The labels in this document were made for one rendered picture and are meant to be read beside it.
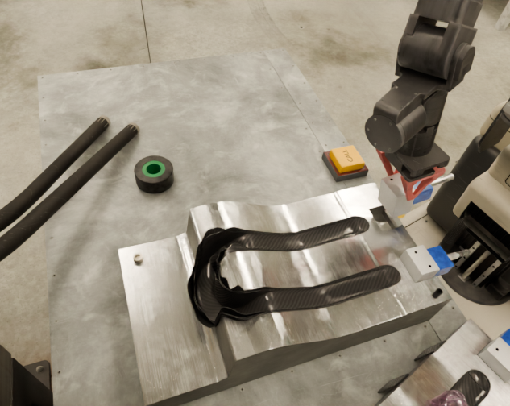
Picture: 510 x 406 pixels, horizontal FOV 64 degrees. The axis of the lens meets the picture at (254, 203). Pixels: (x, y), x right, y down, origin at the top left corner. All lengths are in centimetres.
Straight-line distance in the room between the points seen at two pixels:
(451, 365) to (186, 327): 42
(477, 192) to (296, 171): 44
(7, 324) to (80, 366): 103
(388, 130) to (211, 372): 42
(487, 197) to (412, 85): 56
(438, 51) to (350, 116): 191
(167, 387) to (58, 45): 254
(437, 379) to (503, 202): 51
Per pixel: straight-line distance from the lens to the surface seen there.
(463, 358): 77
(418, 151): 66
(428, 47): 58
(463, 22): 58
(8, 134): 238
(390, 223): 83
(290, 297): 65
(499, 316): 160
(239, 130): 103
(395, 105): 56
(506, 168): 110
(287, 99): 114
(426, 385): 69
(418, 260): 74
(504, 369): 77
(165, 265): 72
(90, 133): 99
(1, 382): 81
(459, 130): 267
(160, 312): 68
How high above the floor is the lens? 148
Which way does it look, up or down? 51 degrees down
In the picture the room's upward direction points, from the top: 8 degrees clockwise
